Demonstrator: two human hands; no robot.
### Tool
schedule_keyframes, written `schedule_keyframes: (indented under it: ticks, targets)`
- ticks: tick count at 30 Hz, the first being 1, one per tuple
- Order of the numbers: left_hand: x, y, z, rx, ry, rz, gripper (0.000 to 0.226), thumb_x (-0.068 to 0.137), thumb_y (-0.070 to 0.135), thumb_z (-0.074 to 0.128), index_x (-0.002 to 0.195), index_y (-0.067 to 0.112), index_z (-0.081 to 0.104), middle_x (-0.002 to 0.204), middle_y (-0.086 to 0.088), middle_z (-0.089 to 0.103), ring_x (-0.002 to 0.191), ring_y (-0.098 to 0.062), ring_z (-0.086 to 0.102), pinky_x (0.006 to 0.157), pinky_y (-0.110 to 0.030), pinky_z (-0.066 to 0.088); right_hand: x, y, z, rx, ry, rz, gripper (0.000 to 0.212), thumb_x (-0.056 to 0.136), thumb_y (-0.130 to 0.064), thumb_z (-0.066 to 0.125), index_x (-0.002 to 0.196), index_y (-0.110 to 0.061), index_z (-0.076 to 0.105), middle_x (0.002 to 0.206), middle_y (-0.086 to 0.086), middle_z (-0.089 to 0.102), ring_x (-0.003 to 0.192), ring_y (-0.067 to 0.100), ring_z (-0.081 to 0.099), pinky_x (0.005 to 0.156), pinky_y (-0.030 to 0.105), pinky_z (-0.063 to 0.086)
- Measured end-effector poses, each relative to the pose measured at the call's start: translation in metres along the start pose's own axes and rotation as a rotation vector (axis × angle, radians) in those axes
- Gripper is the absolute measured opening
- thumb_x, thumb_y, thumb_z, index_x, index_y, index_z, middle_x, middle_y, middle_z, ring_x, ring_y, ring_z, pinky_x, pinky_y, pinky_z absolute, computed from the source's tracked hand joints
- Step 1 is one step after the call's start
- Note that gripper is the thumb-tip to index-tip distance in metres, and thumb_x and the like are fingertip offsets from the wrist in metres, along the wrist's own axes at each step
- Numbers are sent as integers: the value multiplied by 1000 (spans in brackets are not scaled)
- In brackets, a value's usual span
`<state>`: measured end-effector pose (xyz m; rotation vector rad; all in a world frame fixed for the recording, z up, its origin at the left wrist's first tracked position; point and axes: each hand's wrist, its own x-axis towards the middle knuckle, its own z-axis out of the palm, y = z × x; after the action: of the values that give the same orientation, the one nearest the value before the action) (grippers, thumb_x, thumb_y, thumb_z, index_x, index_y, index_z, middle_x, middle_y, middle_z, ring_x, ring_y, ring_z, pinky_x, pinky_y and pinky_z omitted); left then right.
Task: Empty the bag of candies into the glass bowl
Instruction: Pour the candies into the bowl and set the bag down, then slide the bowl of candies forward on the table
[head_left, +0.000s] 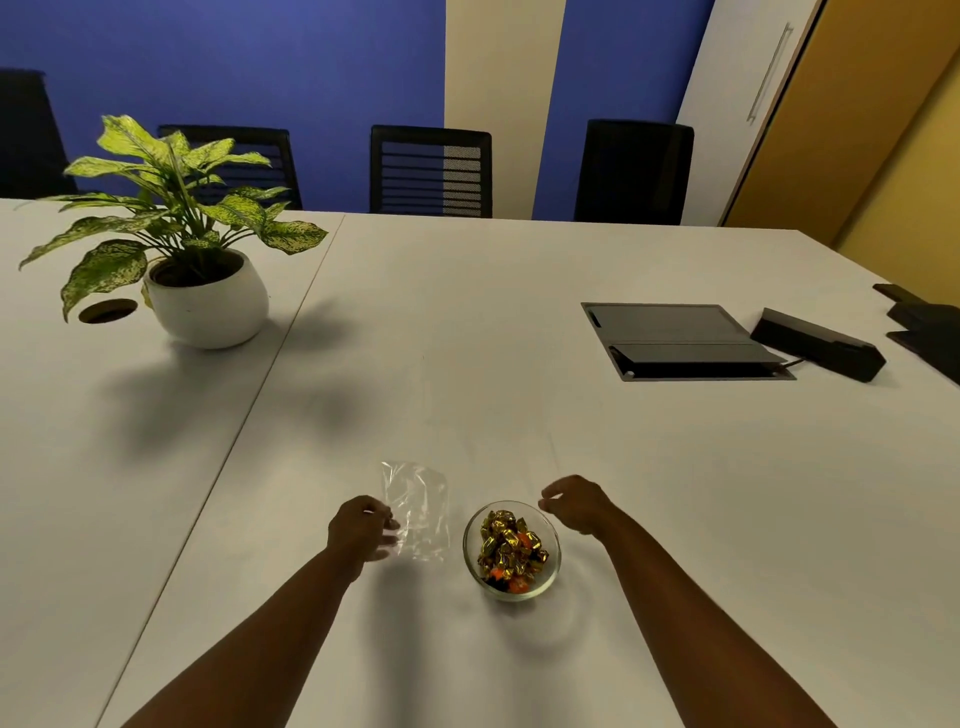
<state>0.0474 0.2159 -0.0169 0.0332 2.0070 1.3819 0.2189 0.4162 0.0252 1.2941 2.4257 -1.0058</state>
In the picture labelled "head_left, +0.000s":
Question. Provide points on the person's right hand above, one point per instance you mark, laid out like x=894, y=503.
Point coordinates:
x=585, y=506

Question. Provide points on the person's left hand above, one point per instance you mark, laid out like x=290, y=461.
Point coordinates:
x=360, y=532

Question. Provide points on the clear plastic zip bag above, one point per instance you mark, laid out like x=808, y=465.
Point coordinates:
x=424, y=510

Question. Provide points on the pile of gold candies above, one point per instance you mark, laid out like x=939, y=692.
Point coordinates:
x=514, y=547

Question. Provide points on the clear glass bowl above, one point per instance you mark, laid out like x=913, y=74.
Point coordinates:
x=472, y=551

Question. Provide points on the person's right forearm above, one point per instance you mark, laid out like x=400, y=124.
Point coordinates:
x=697, y=637

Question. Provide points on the person's left forearm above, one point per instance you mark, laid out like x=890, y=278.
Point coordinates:
x=262, y=645

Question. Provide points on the white table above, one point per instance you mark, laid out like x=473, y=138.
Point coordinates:
x=487, y=337

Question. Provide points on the white round plant pot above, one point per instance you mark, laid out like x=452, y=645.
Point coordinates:
x=210, y=311

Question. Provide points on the black rectangular box device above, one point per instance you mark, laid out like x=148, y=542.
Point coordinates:
x=817, y=343

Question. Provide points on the black slatted mesh office chair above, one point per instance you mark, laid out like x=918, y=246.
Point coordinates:
x=409, y=169

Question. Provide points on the black angular desk device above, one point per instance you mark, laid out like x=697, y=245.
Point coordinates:
x=930, y=326

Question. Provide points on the white cabinet door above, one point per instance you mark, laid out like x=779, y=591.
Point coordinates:
x=724, y=142

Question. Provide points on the green speckled leafy plant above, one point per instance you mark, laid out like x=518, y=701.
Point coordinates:
x=184, y=184

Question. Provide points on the yellow wooden door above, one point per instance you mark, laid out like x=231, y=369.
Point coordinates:
x=851, y=120

